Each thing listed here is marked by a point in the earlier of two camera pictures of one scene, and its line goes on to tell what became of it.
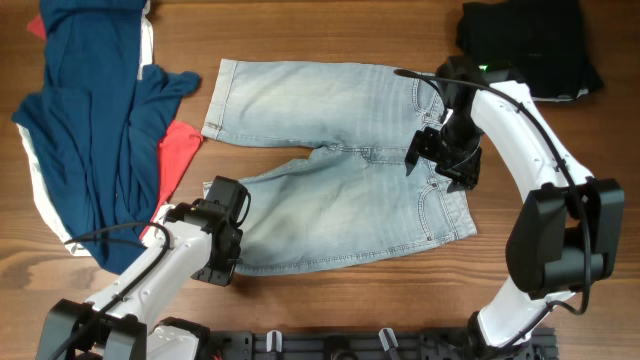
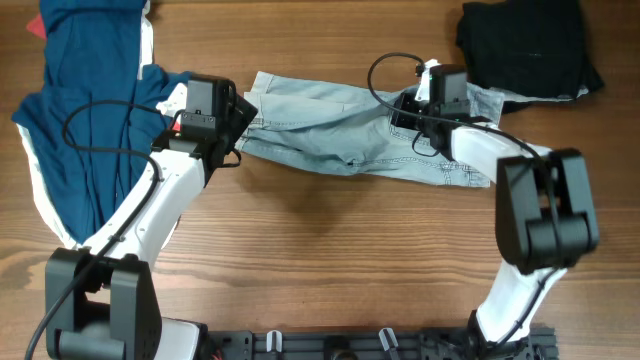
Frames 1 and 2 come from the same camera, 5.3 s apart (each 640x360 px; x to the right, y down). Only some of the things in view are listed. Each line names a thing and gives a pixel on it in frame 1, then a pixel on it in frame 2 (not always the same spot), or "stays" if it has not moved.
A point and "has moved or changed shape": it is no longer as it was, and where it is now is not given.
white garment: [74, 241] stays
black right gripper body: [453, 148] to [412, 113]
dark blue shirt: [96, 130] stays
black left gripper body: [220, 268] to [239, 122]
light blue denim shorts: [351, 198] has moved or changed shape
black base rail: [371, 344] stays
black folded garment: [541, 39] stays
